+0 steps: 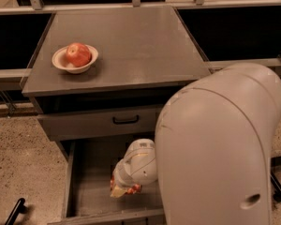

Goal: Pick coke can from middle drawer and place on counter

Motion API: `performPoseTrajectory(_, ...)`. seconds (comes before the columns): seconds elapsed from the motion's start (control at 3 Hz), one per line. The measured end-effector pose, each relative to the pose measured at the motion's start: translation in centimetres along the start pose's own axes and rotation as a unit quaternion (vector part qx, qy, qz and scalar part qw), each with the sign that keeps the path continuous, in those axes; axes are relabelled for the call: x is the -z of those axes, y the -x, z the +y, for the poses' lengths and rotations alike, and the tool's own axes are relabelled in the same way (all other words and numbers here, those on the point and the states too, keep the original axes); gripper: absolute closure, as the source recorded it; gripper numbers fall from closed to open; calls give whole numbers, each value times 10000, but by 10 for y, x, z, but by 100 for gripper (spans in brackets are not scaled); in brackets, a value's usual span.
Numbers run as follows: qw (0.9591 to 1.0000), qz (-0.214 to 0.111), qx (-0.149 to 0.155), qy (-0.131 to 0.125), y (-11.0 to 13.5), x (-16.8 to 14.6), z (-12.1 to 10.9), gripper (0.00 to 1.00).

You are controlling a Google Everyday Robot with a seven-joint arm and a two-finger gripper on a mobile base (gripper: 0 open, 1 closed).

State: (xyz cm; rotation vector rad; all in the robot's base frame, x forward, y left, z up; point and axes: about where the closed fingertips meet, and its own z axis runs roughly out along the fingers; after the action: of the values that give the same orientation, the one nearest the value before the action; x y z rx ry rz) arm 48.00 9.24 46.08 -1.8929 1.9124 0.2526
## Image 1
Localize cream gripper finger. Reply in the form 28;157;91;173
111;185;126;198

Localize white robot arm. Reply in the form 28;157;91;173
111;63;281;225

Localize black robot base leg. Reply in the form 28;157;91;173
271;156;281;203

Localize grey drawer cabinet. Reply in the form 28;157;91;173
22;7;210;155

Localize black leg lower left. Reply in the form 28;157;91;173
5;198;26;225

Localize red apple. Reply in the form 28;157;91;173
66;43;92;68

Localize white bowl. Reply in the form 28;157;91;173
52;42;98;74

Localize metal window railing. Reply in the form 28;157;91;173
0;0;281;111

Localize black drawer handle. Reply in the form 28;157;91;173
112;115;140;125

